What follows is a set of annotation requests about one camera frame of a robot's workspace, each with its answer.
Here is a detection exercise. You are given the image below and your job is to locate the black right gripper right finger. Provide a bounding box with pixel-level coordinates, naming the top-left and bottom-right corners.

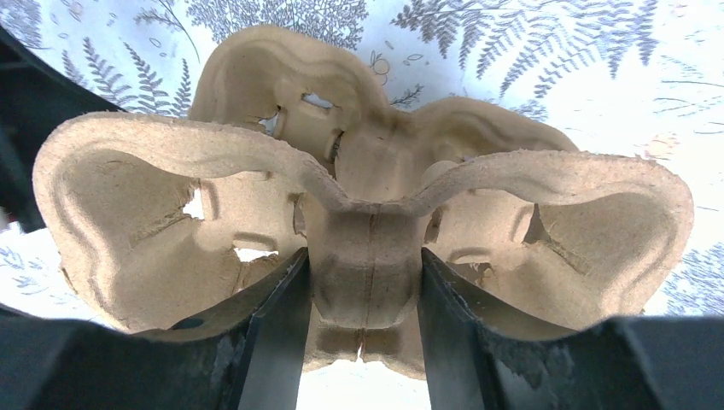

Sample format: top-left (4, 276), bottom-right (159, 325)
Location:
top-left (417, 249), bottom-right (723, 409)

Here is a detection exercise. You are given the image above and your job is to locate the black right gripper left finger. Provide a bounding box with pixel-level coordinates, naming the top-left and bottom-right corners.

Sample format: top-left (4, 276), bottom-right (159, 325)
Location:
top-left (1, 249), bottom-right (312, 409)

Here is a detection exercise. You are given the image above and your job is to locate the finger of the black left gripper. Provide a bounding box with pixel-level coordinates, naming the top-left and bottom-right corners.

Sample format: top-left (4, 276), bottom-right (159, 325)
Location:
top-left (1, 29), bottom-right (120, 232)

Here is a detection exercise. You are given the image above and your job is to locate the cardboard cup carrier tray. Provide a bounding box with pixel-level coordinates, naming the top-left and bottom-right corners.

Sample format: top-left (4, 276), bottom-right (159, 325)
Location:
top-left (33, 112), bottom-right (694, 378)

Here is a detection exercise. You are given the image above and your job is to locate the floral table mat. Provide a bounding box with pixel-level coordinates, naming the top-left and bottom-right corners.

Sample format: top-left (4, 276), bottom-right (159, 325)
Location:
top-left (0, 0), bottom-right (724, 410)

